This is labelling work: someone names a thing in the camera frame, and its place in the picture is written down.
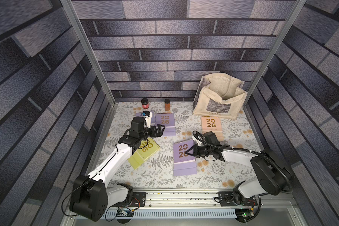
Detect green 2026 desk calendar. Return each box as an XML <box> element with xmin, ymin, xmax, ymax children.
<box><xmin>128</xmin><ymin>138</ymin><xmax>160</xmax><ymax>170</ymax></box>

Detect peach 2026 desk calendar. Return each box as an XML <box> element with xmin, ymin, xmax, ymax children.
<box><xmin>201</xmin><ymin>116</ymin><xmax>225</xmax><ymax>141</ymax></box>

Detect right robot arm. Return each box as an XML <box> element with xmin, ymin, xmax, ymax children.
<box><xmin>186</xmin><ymin>131</ymin><xmax>295</xmax><ymax>205</ymax></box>

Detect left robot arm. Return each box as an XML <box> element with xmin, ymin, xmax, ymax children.
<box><xmin>69</xmin><ymin>111</ymin><xmax>165</xmax><ymax>222</ymax></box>

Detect amber spice jar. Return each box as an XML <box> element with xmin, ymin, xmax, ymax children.
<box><xmin>164</xmin><ymin>98</ymin><xmax>170</xmax><ymax>111</ymax></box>

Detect red-labelled dark jar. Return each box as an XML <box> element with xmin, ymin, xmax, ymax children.
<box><xmin>141</xmin><ymin>98</ymin><xmax>149</xmax><ymax>109</ymax></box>

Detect beige canvas tote bag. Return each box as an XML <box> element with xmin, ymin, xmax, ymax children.
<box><xmin>193</xmin><ymin>73</ymin><xmax>247</xmax><ymax>120</ymax></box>

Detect perforated metal grille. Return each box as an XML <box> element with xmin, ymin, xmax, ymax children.
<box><xmin>102</xmin><ymin>209</ymin><xmax>237</xmax><ymax>220</ymax></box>

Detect right circuit board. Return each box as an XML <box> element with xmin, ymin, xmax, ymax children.
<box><xmin>235</xmin><ymin>209</ymin><xmax>255</xmax><ymax>223</ymax></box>

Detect circuit board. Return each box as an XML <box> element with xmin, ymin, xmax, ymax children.
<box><xmin>116</xmin><ymin>208</ymin><xmax>134</xmax><ymax>217</ymax></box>
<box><xmin>235</xmin><ymin>209</ymin><xmax>255</xmax><ymax>223</ymax></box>

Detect left circuit board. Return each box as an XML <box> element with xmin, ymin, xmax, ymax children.
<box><xmin>116</xmin><ymin>208</ymin><xmax>134</xmax><ymax>217</ymax></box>

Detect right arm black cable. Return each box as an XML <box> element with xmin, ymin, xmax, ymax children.
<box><xmin>192</xmin><ymin>130</ymin><xmax>294</xmax><ymax>224</ymax></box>

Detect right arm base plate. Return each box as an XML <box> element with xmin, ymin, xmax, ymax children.
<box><xmin>214</xmin><ymin>191</ymin><xmax>258</xmax><ymax>207</ymax></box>

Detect aluminium mounting rail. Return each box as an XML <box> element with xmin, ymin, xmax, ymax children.
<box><xmin>133</xmin><ymin>188</ymin><xmax>298</xmax><ymax>210</ymax></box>

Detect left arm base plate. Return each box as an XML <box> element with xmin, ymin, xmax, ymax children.
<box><xmin>112</xmin><ymin>192</ymin><xmax>147</xmax><ymax>208</ymax></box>

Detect right aluminium frame post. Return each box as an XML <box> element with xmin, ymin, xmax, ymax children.
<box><xmin>244</xmin><ymin>0</ymin><xmax>306</xmax><ymax>106</ymax></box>

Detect aluminium frame post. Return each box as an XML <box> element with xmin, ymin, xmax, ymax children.
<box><xmin>244</xmin><ymin>0</ymin><xmax>306</xmax><ymax>106</ymax></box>
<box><xmin>60</xmin><ymin>0</ymin><xmax>115</xmax><ymax>106</ymax></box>

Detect left aluminium frame post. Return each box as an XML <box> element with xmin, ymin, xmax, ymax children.
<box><xmin>60</xmin><ymin>0</ymin><xmax>115</xmax><ymax>106</ymax></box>

